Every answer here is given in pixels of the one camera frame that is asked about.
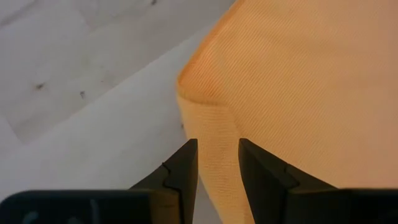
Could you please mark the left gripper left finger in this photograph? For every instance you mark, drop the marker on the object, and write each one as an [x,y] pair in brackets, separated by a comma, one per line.
[180,168]

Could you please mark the orange microfiber towel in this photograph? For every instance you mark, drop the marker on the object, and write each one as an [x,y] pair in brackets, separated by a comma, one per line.
[295,93]

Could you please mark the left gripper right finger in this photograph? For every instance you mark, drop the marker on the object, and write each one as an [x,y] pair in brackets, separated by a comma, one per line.
[264,177]

